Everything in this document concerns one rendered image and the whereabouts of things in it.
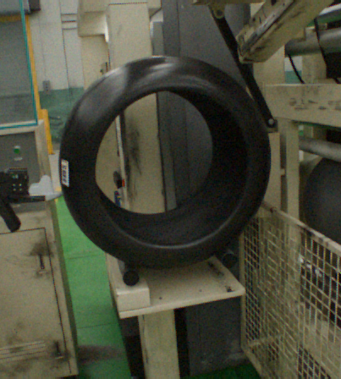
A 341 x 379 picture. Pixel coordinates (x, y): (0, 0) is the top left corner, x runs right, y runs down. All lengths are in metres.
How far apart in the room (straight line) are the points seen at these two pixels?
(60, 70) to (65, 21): 1.11
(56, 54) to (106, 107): 9.24
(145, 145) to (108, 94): 0.45
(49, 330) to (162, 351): 0.58
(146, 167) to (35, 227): 0.64
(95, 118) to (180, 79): 0.23
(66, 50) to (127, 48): 8.90
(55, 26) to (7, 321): 8.78
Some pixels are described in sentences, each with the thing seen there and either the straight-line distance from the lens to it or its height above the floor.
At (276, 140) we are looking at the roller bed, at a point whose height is 1.17.
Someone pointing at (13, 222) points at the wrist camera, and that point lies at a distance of 1.18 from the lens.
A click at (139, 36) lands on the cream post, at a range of 1.44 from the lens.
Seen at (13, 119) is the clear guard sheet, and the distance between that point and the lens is 1.82.
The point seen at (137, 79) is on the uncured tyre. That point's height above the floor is 1.41.
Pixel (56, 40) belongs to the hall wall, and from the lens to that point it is 10.28.
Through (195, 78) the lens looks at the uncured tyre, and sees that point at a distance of 1.07.
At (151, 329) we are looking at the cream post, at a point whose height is 0.49.
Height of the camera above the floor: 1.41
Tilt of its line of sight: 15 degrees down
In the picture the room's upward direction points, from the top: 5 degrees counter-clockwise
